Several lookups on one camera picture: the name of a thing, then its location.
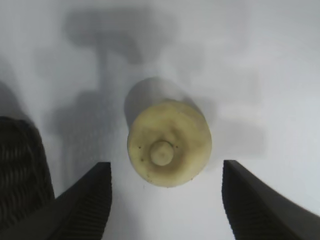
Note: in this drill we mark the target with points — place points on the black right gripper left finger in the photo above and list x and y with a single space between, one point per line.
75 215

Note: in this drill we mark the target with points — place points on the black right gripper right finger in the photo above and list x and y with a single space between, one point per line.
262 212

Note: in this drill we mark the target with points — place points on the pale yellow egg yolk pastry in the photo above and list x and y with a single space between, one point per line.
175 130

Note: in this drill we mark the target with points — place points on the dark brown woven basket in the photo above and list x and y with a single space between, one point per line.
22 162

